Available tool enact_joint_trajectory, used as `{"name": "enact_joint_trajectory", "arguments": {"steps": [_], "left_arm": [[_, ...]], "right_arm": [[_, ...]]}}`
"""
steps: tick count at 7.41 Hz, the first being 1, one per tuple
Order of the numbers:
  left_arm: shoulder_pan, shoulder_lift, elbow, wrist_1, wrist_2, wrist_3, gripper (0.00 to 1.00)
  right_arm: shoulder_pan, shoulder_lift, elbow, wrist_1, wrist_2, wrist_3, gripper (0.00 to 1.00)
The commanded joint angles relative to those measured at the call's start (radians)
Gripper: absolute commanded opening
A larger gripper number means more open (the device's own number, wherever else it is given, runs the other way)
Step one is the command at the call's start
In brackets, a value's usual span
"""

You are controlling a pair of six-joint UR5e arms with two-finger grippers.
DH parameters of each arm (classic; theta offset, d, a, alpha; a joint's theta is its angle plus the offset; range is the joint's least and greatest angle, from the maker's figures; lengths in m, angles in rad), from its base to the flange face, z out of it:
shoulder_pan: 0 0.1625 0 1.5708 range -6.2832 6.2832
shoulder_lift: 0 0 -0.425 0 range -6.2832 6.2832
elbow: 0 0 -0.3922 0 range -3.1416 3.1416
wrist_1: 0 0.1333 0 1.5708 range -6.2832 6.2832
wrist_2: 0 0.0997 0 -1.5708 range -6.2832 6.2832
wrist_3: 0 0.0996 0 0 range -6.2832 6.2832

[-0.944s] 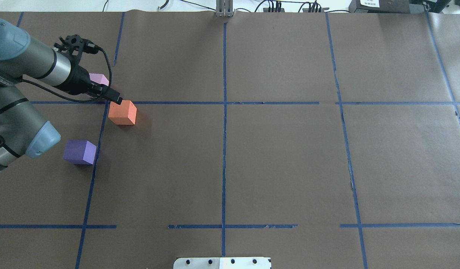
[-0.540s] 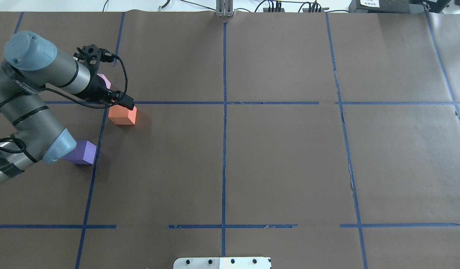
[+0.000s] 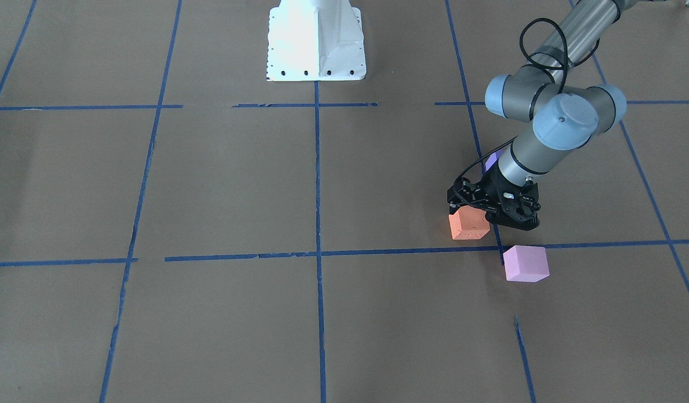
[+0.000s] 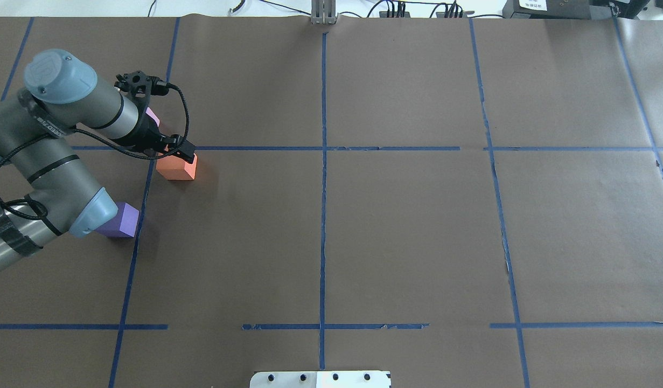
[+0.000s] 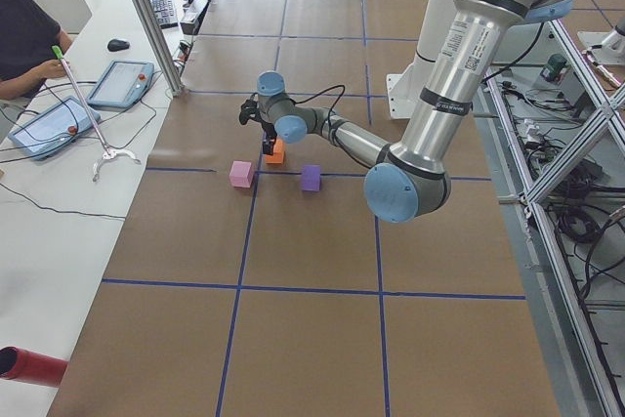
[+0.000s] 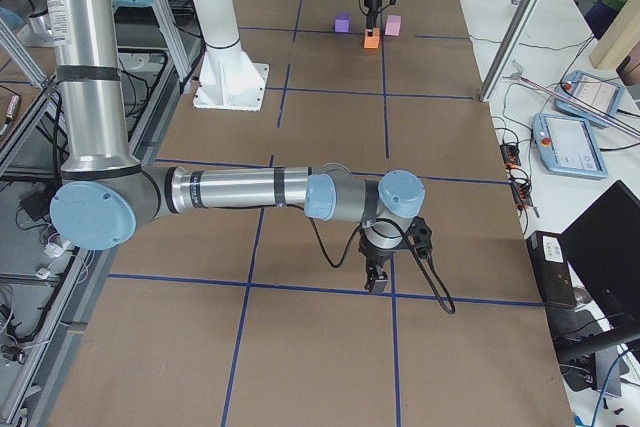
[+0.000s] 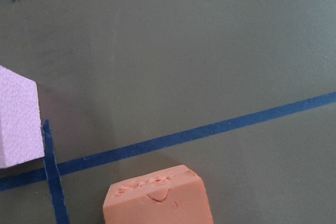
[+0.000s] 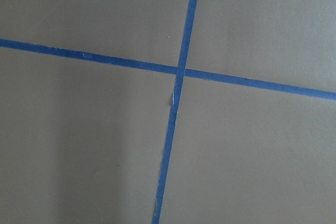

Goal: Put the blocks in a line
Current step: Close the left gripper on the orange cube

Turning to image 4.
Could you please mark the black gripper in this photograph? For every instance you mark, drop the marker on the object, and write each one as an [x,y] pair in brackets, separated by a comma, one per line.
[145,134]

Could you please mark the orange foam cube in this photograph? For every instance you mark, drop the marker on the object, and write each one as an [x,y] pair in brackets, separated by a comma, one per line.
[175,168]

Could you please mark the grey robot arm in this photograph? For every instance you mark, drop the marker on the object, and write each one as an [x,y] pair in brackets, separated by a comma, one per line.
[45,188]

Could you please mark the light pink foam cube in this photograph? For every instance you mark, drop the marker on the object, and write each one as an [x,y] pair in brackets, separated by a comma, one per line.
[153,116]

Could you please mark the dark purple foam cube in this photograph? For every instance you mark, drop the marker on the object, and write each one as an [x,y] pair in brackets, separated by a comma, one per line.
[123,224]

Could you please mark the black power strip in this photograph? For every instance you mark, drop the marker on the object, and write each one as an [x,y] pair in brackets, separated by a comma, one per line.
[450,11]
[394,10]

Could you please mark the black equipment box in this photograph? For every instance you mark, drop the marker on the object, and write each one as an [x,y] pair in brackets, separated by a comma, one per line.
[582,10]

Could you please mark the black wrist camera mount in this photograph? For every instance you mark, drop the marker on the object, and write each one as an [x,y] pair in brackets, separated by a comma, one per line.
[141,85]

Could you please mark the grey metal post bracket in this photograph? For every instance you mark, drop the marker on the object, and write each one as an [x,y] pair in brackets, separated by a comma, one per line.
[323,12]

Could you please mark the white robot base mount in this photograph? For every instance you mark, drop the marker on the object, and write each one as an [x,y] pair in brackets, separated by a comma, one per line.
[339,378]

